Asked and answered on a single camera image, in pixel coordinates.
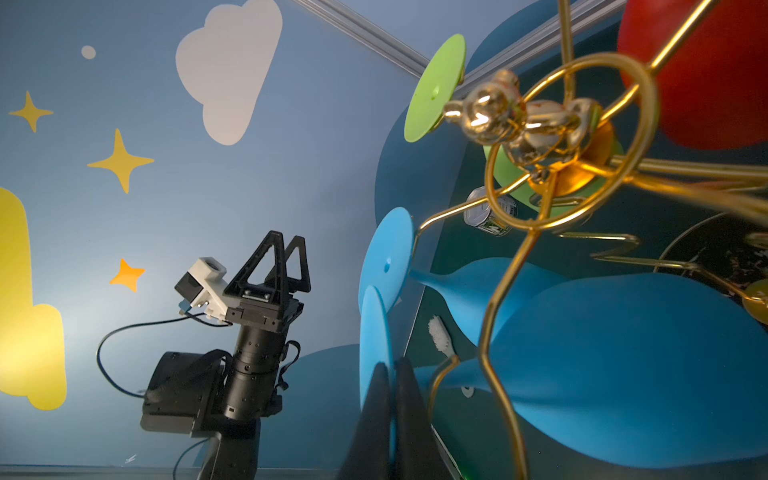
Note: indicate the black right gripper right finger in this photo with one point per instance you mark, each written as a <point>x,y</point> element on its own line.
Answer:
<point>416,450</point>

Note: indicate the green wine glass left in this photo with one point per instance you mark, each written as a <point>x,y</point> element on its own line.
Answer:
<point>435,90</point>

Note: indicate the blue wine glass front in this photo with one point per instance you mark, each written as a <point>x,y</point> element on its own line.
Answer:
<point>647,370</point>

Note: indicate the gold wire glass rack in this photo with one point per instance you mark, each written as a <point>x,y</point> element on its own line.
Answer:
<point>533,215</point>

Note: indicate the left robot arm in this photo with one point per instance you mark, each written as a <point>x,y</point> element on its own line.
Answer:
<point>222,395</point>

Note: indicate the blue wine glass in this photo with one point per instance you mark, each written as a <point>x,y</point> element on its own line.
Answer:
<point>647,370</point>
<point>388,265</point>

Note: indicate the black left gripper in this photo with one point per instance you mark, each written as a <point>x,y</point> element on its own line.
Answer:
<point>264,309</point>

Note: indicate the aluminium frame rear rail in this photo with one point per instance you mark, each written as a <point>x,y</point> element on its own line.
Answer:
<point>367,33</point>

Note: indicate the silver tin can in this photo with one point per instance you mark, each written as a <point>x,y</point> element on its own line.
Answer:
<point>482,217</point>

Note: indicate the blue wine glass rear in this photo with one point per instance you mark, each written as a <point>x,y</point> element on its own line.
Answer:
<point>388,265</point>

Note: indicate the grey dish brush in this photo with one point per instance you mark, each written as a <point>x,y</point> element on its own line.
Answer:
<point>444,344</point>

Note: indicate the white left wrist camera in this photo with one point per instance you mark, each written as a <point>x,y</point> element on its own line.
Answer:
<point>202,287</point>

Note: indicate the red wine glass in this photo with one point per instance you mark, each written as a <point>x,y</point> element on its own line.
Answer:
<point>713,90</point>

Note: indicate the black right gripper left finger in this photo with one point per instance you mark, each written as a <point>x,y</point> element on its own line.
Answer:
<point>369,456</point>

